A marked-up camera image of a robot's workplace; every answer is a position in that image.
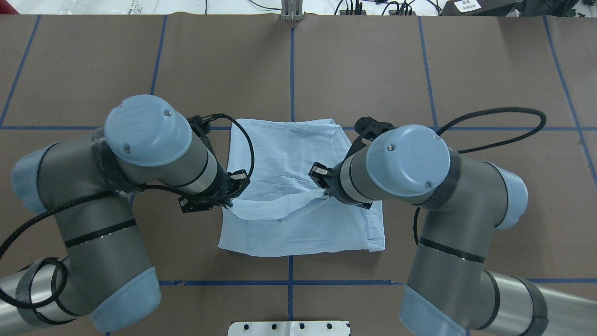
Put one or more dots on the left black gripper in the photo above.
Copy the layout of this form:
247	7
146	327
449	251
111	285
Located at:
225	188

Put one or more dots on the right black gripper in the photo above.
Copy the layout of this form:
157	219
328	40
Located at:
330	181

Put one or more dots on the light blue button-up shirt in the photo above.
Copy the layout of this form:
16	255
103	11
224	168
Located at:
283	212

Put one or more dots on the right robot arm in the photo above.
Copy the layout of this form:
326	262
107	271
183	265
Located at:
449	289

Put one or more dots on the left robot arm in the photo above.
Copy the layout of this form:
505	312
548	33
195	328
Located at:
86	185

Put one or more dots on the black labelled box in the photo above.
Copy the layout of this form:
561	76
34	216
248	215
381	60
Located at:
488	8

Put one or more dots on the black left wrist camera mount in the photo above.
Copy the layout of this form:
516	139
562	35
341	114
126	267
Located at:
201	126

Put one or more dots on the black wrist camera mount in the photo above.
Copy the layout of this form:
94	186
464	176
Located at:
369	129
201	126

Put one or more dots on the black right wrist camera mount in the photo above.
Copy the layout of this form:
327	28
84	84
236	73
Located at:
369	129

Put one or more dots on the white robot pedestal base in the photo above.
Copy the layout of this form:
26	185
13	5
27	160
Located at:
290	328

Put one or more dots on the aluminium frame post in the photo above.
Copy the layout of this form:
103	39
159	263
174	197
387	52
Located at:
292	10

